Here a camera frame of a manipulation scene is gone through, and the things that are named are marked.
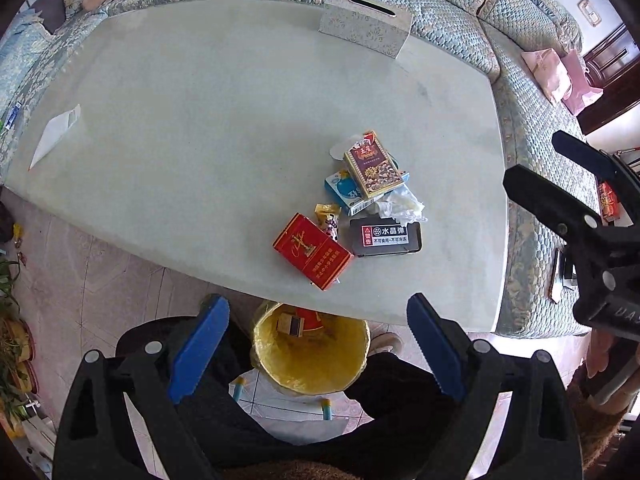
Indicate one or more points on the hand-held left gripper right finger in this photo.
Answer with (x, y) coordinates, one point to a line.
(435, 347)

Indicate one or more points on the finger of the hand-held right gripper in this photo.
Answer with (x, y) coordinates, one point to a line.
(580, 147)
(540, 195)

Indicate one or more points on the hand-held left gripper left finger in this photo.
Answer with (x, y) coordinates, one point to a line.
(197, 350)

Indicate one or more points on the trash bin with yellow bag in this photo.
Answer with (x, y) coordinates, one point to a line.
(320, 360)

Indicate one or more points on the black box white label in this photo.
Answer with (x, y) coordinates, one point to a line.
(385, 237)

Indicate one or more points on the yellow snack wrapper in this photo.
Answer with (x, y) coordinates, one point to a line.
(327, 220)

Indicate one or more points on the blue white carton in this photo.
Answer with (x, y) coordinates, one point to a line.
(340, 187)

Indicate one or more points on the person's right hand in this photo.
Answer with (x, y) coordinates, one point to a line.
(597, 355)

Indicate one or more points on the light shoe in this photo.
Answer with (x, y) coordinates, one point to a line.
(386, 343)

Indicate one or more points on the red packet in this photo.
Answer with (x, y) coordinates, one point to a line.
(607, 200)

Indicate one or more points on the pink gift bag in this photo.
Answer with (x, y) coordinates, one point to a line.
(545, 72)
(582, 85)

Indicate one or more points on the dark phone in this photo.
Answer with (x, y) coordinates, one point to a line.
(560, 275)

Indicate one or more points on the dark wooden cabinet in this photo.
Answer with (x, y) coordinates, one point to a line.
(612, 70)

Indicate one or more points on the person's black pants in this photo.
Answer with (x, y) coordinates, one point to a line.
(240, 430)

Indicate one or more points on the small brown box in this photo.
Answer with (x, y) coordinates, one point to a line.
(289, 325)

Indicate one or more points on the small red box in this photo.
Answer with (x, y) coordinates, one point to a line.
(311, 318)

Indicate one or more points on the small stool teal legs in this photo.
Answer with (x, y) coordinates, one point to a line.
(300, 410)

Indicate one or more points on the crumpled clear plastic wrapper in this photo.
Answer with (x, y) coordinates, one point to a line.
(400, 202)

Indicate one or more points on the red cigarette box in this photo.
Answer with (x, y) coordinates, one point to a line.
(310, 252)

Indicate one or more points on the brown gold cigarette box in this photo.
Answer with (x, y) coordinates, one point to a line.
(372, 167)

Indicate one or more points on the potted green plants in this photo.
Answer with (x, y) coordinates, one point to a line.
(12, 355)

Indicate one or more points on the blue patterned sofa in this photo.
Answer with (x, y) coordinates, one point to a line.
(450, 10)

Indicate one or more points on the white round lid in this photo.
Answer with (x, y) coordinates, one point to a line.
(340, 149)

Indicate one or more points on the patterned tissue box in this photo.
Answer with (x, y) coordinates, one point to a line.
(365, 22)

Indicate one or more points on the white folded paper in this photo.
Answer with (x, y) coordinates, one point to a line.
(52, 132)

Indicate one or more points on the blue white tube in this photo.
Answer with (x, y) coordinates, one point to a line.
(15, 114)

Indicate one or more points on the dark cloth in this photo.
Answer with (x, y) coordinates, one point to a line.
(50, 7)

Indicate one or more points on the wall switch plate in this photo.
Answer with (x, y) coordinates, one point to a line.
(590, 10)

